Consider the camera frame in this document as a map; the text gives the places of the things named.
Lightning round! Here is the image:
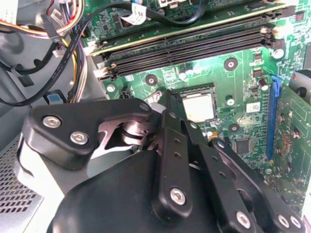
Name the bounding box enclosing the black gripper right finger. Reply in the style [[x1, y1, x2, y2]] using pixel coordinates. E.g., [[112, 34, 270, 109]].
[[173, 93, 306, 233]]

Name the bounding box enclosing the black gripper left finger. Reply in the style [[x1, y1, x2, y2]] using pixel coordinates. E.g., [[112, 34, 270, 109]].
[[14, 89, 194, 223]]

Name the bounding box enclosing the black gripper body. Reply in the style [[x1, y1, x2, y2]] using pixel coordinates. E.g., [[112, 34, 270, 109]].
[[47, 149, 233, 233]]

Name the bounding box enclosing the CPU with silver top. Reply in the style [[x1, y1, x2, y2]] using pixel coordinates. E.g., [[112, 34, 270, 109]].
[[182, 93, 216, 123]]

